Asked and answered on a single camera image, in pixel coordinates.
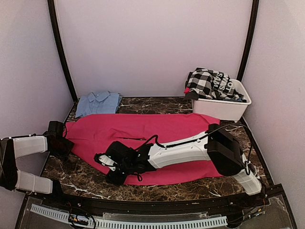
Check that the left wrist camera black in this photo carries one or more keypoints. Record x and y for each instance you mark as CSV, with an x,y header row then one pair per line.
x,y
56,128

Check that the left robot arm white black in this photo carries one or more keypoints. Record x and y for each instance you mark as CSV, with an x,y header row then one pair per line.
x,y
11,148

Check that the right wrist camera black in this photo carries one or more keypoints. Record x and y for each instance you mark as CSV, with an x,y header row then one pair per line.
x,y
117,151

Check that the black white checkered shirt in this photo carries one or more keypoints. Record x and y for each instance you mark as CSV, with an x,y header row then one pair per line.
x,y
199,85

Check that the dark blue garment in bin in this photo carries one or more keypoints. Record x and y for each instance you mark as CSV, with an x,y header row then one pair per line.
x,y
241,100

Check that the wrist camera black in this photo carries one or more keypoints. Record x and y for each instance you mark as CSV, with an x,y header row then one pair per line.
x,y
117,151
56,128

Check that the left black corner post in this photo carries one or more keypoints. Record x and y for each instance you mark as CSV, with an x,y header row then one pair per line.
x,y
60,49

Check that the folded light blue shirt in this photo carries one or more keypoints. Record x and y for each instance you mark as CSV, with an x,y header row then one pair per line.
x,y
98,103

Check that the black curved front rail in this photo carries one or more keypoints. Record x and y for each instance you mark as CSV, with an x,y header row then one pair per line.
x,y
227,204

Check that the white plastic laundry bin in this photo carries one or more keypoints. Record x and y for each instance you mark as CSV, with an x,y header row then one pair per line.
x,y
223,110

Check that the right black corner post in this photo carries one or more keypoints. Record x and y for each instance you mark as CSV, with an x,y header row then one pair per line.
x,y
249,39

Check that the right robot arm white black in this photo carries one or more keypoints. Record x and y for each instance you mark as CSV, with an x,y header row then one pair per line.
x,y
216,145

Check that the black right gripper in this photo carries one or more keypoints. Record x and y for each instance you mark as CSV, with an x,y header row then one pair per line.
x,y
116,180

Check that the black corner post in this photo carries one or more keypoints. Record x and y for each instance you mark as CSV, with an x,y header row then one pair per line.
x,y
60,49
249,39

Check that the black shirt white lettering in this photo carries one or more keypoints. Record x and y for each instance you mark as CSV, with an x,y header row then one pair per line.
x,y
223,87

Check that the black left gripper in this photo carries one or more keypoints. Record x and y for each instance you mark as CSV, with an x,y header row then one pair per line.
x,y
69,144

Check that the white slotted cable duct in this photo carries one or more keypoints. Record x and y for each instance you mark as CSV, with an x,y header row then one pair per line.
x,y
129,221

